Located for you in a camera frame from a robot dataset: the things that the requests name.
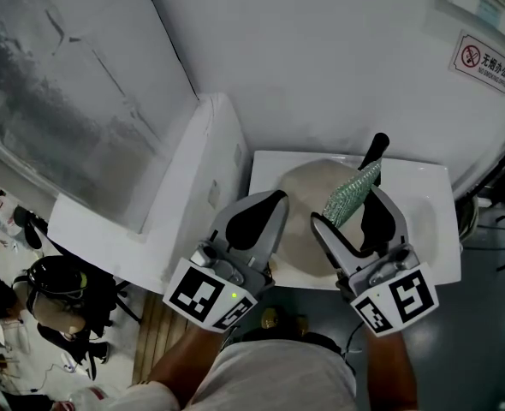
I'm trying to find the person's brown shoes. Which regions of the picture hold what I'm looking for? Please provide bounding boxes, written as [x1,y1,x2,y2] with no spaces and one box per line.
[259,307,310,337]

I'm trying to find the thin grey cable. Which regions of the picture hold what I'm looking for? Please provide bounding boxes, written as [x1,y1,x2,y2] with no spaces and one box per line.
[341,321,365,355]

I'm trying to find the person's right forearm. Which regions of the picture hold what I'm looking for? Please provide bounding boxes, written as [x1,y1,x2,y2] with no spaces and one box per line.
[362,330,420,411]

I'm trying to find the wooden slat platform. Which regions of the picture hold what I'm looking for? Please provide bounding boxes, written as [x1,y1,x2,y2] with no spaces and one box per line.
[131,292,190,385]

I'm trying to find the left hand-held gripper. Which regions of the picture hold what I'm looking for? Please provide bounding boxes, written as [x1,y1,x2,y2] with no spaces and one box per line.
[162,189,290,332]

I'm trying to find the white window ledge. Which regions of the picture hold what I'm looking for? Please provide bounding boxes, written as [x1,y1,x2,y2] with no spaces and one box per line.
[46,93,253,295]

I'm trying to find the beige pan with black handle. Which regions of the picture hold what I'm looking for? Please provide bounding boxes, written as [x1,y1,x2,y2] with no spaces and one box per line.
[276,133,391,277]

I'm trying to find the person's left forearm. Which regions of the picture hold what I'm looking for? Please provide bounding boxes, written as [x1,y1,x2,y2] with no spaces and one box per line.
[147,324,236,407]

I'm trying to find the black office chair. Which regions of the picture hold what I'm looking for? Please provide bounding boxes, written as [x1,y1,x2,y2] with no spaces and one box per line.
[12,205,51,252]

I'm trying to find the green mesh scrubber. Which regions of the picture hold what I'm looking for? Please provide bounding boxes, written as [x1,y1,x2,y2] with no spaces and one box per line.
[323,159,383,230]

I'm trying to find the red and white wall sign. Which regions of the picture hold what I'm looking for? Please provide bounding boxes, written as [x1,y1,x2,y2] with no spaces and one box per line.
[448,30,505,94]

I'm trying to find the white ceramic sink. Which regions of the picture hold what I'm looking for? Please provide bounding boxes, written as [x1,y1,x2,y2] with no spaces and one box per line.
[248,150,462,291]

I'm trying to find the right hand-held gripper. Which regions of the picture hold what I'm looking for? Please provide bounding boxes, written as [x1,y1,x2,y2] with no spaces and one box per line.
[311,186,440,337]

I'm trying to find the person's white shirt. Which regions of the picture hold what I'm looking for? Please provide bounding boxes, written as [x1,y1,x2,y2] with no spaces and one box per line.
[119,339,359,411]

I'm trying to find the frosted window pane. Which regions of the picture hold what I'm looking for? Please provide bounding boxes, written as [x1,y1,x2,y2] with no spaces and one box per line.
[0,0,200,235]

